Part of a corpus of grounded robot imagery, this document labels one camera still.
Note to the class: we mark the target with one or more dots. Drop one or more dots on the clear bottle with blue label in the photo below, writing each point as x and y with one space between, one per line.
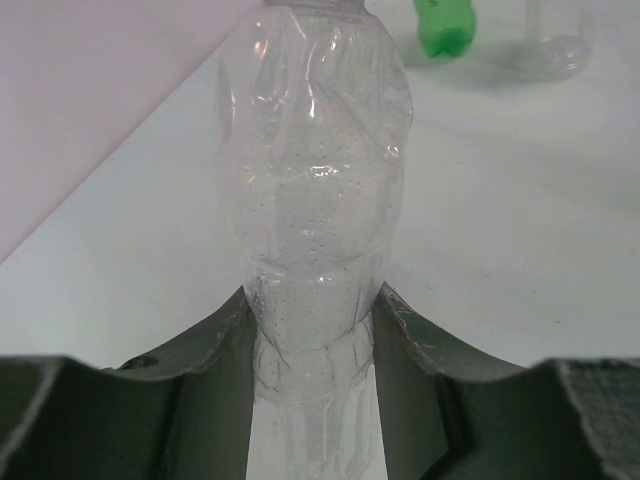
558 39

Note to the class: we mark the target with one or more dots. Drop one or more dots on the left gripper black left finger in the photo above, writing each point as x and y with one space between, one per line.
180 411

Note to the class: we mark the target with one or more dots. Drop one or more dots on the green plastic bottle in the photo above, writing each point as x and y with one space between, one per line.
446 28

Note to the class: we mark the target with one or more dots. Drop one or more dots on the clear unlabelled plastic bottle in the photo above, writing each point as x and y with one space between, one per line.
313 111

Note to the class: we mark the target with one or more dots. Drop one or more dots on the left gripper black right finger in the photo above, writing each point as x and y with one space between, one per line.
451 411

